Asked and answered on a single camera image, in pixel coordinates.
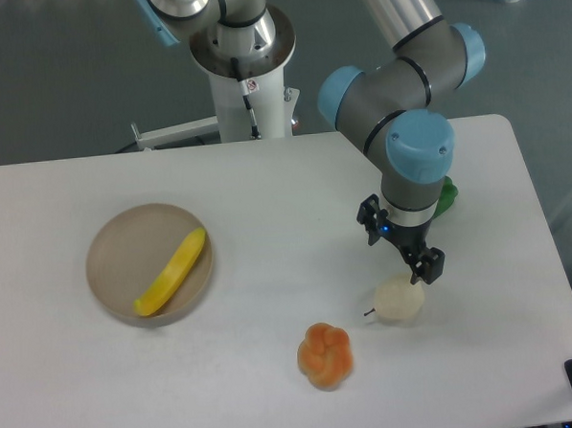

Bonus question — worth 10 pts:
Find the pale yellow toy pear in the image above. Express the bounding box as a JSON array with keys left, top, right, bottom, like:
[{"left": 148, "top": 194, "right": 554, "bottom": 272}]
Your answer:
[{"left": 363, "top": 274, "right": 425, "bottom": 323}]

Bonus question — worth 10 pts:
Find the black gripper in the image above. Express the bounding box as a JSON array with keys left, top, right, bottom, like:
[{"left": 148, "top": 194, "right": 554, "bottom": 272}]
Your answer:
[{"left": 356, "top": 194, "right": 446, "bottom": 285}]

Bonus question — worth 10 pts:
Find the beige round plate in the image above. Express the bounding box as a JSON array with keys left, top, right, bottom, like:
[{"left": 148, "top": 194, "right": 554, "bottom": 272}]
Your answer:
[{"left": 85, "top": 203, "right": 214, "bottom": 328}]

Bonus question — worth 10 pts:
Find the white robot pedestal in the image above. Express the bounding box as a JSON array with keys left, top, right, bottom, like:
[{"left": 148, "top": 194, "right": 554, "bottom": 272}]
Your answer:
[{"left": 132, "top": 4, "right": 300, "bottom": 150}]

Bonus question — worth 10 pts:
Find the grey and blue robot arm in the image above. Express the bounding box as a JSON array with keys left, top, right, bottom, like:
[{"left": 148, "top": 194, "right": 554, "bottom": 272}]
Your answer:
[{"left": 136, "top": 0, "right": 486, "bottom": 283}]

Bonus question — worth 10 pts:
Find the yellow toy banana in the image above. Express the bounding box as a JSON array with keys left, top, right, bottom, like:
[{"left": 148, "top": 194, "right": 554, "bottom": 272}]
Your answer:
[{"left": 132, "top": 227, "right": 207, "bottom": 318}]

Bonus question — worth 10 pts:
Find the green toy vegetable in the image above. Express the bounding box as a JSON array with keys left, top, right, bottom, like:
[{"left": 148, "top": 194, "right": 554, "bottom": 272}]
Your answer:
[{"left": 433, "top": 176, "right": 459, "bottom": 218}]

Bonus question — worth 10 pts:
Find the black cable on pedestal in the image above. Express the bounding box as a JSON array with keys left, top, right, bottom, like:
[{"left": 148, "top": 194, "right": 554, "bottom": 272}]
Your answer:
[{"left": 230, "top": 56, "right": 263, "bottom": 142}]

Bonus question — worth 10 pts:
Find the orange knotted bread roll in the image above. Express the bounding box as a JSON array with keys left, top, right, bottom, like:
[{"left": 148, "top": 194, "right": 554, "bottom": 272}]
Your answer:
[{"left": 297, "top": 323, "right": 355, "bottom": 391}]

